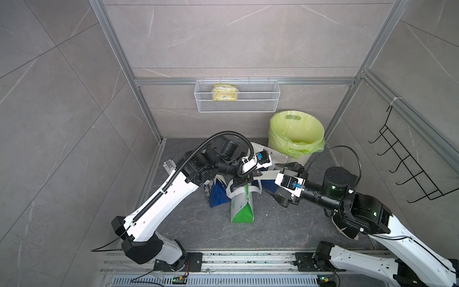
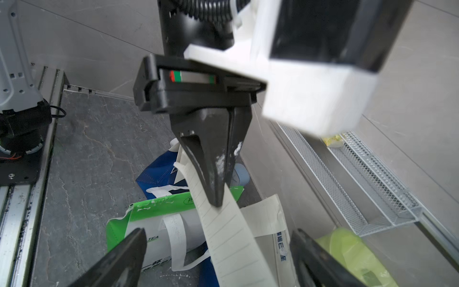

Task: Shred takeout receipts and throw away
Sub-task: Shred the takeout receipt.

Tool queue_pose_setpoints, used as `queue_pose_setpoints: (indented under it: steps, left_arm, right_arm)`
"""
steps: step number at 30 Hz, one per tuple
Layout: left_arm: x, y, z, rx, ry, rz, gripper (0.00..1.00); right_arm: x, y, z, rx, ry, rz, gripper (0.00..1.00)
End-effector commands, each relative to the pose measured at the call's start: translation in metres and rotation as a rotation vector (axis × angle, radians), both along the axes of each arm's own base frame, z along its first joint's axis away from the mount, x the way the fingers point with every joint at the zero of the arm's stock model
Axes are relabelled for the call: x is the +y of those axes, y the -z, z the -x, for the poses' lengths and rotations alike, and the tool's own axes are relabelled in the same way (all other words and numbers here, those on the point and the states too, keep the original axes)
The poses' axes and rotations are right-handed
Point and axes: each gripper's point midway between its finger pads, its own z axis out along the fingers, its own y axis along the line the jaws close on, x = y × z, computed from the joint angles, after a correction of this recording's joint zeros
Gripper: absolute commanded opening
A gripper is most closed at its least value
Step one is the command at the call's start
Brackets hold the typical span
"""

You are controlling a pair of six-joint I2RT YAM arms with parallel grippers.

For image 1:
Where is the blue white paper bag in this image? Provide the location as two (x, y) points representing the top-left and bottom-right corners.
(203, 175), (231, 208)
(252, 142), (289, 193)

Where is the green white paper bag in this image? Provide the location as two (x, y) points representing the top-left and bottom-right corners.
(226, 180), (261, 224)

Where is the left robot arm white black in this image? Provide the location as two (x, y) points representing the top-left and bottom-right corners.
(111, 131), (264, 270)

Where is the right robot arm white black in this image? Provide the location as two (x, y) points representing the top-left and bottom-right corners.
(275, 162), (459, 287)

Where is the green trash bag liner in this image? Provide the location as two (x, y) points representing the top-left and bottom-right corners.
(268, 110), (326, 159)

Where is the small grey white device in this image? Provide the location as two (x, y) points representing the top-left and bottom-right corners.
(163, 159), (176, 175)

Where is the yellow wipes pack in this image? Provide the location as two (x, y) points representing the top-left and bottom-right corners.
(212, 84), (239, 101)

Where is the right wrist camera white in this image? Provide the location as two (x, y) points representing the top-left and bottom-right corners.
(275, 173), (306, 198)

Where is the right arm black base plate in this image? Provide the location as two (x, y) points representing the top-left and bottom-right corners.
(294, 252), (345, 272)

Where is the white wire mesh basket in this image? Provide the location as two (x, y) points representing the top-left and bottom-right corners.
(194, 80), (280, 113)

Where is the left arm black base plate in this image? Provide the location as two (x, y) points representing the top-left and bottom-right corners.
(154, 252), (203, 272)

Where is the black wire hook rack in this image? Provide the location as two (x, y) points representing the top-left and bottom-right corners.
(368, 106), (459, 204)

